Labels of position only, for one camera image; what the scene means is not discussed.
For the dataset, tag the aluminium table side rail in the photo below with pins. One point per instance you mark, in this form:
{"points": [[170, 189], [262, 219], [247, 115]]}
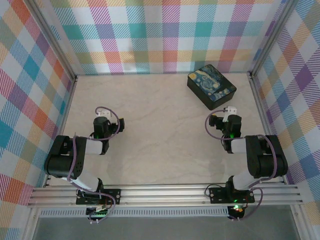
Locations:
{"points": [[262, 110], [67, 110]]}

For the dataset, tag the aluminium frame post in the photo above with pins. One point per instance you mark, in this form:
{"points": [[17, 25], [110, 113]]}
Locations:
{"points": [[50, 37], [272, 37]]}

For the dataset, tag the aluminium frame leg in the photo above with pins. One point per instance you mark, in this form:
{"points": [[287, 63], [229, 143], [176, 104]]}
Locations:
{"points": [[300, 225], [31, 225]]}

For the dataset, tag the wide aluminium mounting rail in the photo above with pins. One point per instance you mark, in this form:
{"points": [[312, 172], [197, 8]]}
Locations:
{"points": [[162, 196]]}

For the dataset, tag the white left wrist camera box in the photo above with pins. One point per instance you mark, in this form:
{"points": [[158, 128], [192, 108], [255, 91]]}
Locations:
{"points": [[103, 113]]}

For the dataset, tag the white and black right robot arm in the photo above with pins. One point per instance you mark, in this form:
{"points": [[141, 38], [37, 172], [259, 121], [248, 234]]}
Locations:
{"points": [[270, 162]]}

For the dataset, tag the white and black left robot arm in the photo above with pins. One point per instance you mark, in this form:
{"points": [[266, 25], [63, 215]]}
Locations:
{"points": [[60, 165]]}

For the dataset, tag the starry night print tin box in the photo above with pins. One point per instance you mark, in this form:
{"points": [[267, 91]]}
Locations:
{"points": [[210, 85]]}

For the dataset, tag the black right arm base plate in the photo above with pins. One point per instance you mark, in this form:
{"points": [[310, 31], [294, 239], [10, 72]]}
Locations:
{"points": [[220, 195]]}

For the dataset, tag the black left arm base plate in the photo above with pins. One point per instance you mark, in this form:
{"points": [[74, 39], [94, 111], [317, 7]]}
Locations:
{"points": [[112, 196]]}

